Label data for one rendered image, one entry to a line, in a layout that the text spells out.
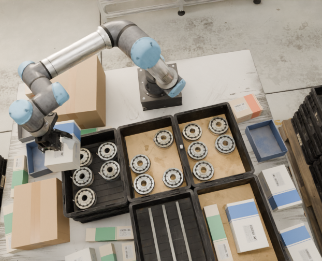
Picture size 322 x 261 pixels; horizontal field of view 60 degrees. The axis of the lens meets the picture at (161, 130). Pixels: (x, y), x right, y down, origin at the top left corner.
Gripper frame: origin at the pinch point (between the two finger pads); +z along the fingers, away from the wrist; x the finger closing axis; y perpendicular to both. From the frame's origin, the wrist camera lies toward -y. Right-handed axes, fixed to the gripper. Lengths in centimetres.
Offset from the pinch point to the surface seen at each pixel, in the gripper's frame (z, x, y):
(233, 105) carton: 33, 87, -26
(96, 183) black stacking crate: 27.8, 7.0, 11.2
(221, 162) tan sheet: 28, 71, 9
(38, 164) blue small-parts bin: 40, -31, -9
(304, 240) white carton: 31, 101, 50
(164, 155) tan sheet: 28, 44, 1
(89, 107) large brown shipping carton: 20.9, 5.8, -30.4
